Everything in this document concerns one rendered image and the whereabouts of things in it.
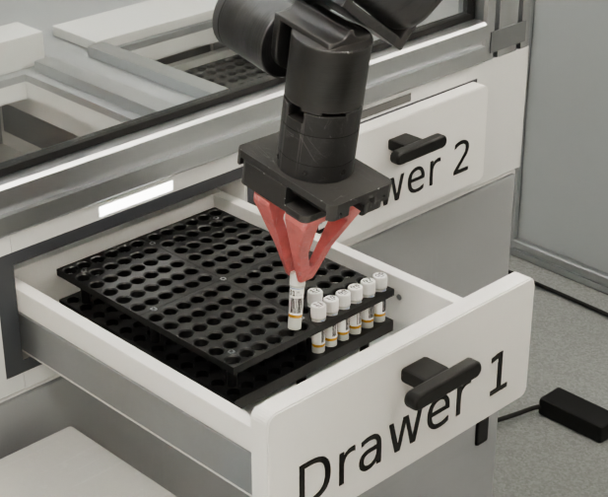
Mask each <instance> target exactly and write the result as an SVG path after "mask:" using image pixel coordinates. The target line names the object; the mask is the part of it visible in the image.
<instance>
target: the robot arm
mask: <svg viewBox="0 0 608 497"><path fill-rule="evenodd" d="M353 1H354V2H355V3H356V4H358V5H359V6H360V7H362V8H363V9H364V10H366V11H367V12H368V13H369V14H371V15H369V14H368V13H367V12H365V11H364V10H363V9H361V8H360V7H359V6H357V5H356V4H355V3H354V2H353ZM441 1H442V0H218V1H217V3H216V6H215V9H214V13H213V18H212V26H213V32H214V35H215V37H216V39H217V40H218V41H219V42H220V43H221V44H223V45H224V46H226V47H227V48H229V49H230V50H232V51H234V52H235V53H237V54H238V55H240V56H241V57H243V58H244V59H246V60H247V61H249V62H251V63H252V64H254V65H255V66H257V67H258V68H260V69H261V70H263V71H265V72H266V73H268V74H269V75H271V76H273V77H275V78H286V82H285V90H284V98H283V106H282V114H281V123H280V131H278V132H275V133H272V134H270V135H267V136H264V137H261V138H258V139H255V140H253V141H250V142H247V143H244V144H241V145H239V147H238V155H237V163H238V164H239V165H241V164H243V167H242V177H241V182H242V184H244V185H245V186H247V187H248V188H250V189H252V190H253V191H254V196H253V200H254V202H255V204H256V206H257V208H258V210H259V212H260V215H261V217H262V219H263V221H264V223H265V225H266V227H267V229H268V231H269V233H270V235H271V237H272V239H273V241H274V243H275V246H276V248H277V251H278V253H279V255H280V258H281V260H282V263H283V266H284V268H285V271H286V273H287V274H288V275H290V273H291V271H293V270H295V271H296V275H297V279H298V281H299V282H300V283H303V282H305V281H306V280H309V279H311V278H312V277H313V276H314V275H315V273H316V271H317V270H318V268H319V266H320V265H321V263H322V261H323V259H324V258H325V257H326V255H327V254H328V252H329V250H330V249H331V247H332V245H333V244H334V243H335V241H336V240H337V239H338V238H339V237H340V236H341V234H342V233H343V232H344V231H345V230H346V229H347V227H348V226H349V225H350V224H351V223H352V221H353V220H354V219H355V218H356V217H357V216H358V214H359V213H360V212H361V211H362V212H363V213H369V212H371V211H373V210H375V209H377V208H379V207H380V204H381V201H383V200H386V199H388V198H389V194H390V189H391V184H392V181H391V179H390V178H389V177H386V176H384V175H383V174H381V173H379V172H378V171H376V170H374V169H373V168H371V167H369V166H368V165H366V164H364V163H363V162H361V161H359V160H358V159H356V158H355V157H356V151H357V144H358V138H359V131H360V125H361V118H362V112H363V105H364V98H365V92H366V85H367V79H368V73H369V67H370V60H371V54H372V42H373V37H372V35H374V36H376V37H378V38H380V39H382V40H383V41H385V42H387V43H388V44H390V45H392V46H394V47H395V48H397V49H399V50H401V49H402V48H403V46H404V44H405V43H406V41H407V40H408V38H409V36H410V35H411V33H412V32H413V30H415V28H416V26H417V25H419V24H420V23H422V22H423V21H425V20H426V19H427V18H428V17H429V15H430V14H431V13H432V12H433V11H434V9H435V8H436V7H437V6H438V5H439V3H440V2H441ZM331 9H332V10H333V11H335V12H337V13H339V14H340V15H342V16H344V17H346V18H347V19H349V20H351V21H352V22H350V21H347V20H344V19H343V18H341V17H339V16H337V15H336V14H334V13H332V12H331V11H330V10H331ZM353 22H354V23H353ZM285 213H286V214H285ZM284 214H285V221H284ZM325 221H327V223H326V226H325V228H324V230H323V232H322V234H321V236H320V238H319V241H318V243H317V245H316V247H315V249H314V251H313V253H312V256H311V258H310V260H308V253H309V250H310V247H311V245H312V242H313V239H314V236H315V234H316V231H317V228H318V226H319V225H320V224H322V223H323V222H325ZM285 222H286V224H285ZM286 227H287V228H286Z"/></svg>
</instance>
